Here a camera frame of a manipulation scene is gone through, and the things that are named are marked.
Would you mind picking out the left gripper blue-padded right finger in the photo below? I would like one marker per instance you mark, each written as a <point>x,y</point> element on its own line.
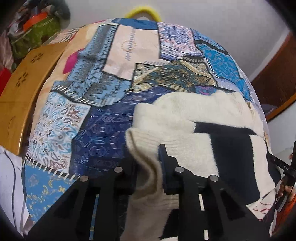
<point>175,177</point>

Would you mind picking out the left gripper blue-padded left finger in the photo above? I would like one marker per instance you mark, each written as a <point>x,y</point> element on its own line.
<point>125,177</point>

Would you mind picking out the cream and navy knit sweater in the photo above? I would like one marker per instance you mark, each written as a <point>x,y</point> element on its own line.
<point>219,134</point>

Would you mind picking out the person's right hand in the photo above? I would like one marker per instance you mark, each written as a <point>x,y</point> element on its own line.
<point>286,189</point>

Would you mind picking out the wooden wardrobe door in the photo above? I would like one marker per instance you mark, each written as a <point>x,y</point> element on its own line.
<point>275,85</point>

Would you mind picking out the blue patchwork bedspread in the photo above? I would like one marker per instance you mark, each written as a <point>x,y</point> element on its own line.
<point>87,103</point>

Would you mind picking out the wooden carved board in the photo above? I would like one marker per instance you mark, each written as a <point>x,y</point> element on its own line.
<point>21,92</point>

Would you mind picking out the red box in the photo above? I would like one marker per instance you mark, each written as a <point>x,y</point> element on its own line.
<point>5,75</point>

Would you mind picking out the yellow curved foam tube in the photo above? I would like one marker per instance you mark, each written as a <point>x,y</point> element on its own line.
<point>144,11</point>

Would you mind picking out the green patterned storage bag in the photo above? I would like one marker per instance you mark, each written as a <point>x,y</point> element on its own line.
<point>34,37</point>

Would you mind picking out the grey plush toy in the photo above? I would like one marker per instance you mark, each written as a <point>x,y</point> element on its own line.
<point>60,9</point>

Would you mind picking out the orange box on bag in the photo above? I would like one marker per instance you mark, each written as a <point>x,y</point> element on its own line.
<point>34,20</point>

